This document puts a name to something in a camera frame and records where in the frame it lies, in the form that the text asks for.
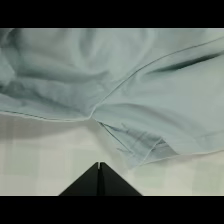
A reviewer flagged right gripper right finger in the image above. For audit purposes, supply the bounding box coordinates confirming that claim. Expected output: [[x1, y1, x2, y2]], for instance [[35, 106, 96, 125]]
[[98, 161, 143, 197]]

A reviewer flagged pale blue shirt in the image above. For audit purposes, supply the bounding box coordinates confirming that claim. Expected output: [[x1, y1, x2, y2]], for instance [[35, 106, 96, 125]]
[[0, 27, 224, 170]]

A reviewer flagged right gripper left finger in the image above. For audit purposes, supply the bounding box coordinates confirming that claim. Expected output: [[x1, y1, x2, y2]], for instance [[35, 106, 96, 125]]
[[59, 161, 100, 197]]

